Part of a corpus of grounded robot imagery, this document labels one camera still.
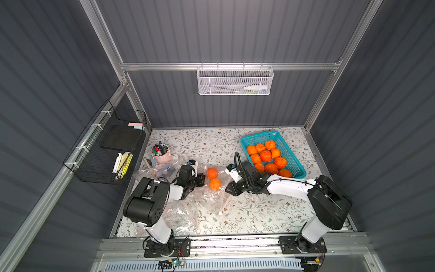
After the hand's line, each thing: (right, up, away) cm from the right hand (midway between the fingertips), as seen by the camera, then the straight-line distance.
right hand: (229, 188), depth 85 cm
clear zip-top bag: (-8, -2, +2) cm, 8 cm away
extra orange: (+28, +18, +14) cm, 36 cm away
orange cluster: (+22, +16, +14) cm, 31 cm away
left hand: (-13, +4, +10) cm, 17 cm away
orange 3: (+14, +19, +15) cm, 29 cm away
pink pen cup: (-37, +14, +11) cm, 41 cm away
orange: (-9, +7, +6) cm, 13 cm away
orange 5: (+27, +22, +20) cm, 40 cm away
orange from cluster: (+16, +15, +11) cm, 24 cm away
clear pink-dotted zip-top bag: (-21, -12, -5) cm, 24 cm away
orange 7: (+24, +10, +7) cm, 27 cm away
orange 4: (+20, +21, +17) cm, 34 cm away
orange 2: (-7, +2, +3) cm, 8 cm away
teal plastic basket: (+36, +11, +8) cm, 38 cm away
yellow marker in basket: (-43, +17, -13) cm, 48 cm away
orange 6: (+30, +13, +9) cm, 33 cm away
